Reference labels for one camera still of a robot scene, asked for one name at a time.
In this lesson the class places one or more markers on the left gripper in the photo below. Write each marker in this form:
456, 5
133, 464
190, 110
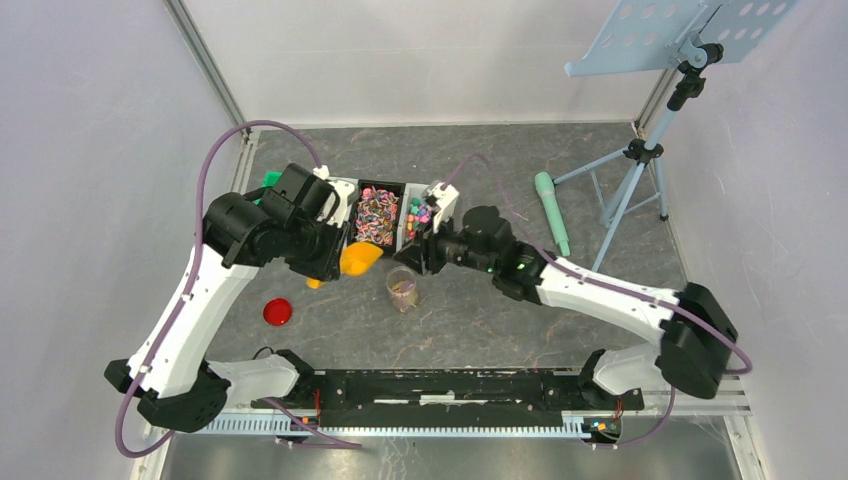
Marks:
328, 266

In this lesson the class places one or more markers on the black swirl lollipop bin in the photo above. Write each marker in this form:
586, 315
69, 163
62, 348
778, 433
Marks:
375, 215

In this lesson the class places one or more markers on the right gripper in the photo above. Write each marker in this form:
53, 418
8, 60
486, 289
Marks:
413, 255

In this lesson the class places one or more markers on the clear plastic jar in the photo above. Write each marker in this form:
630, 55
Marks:
402, 288

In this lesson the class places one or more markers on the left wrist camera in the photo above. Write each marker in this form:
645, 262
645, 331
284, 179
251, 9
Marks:
336, 210

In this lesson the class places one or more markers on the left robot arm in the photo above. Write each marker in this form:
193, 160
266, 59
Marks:
302, 220

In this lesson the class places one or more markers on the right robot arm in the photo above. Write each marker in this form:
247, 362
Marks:
688, 337

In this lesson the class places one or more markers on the blue music stand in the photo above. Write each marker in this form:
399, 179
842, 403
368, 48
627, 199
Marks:
680, 39

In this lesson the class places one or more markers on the green candy bin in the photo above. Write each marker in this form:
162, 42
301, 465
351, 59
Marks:
270, 179

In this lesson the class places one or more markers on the red jar lid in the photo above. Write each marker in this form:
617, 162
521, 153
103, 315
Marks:
277, 312

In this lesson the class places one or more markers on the orange plastic scoop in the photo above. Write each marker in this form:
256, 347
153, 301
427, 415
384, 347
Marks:
356, 259

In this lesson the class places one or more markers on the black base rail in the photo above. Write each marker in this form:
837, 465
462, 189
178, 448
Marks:
452, 399

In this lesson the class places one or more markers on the aluminium frame post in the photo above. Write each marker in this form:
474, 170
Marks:
204, 58

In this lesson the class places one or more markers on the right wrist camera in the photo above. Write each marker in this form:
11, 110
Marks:
442, 198

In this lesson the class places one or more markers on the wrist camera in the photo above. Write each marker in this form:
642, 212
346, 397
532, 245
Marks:
442, 198
336, 210

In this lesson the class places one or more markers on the white star candy bin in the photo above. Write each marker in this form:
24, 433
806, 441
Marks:
413, 215

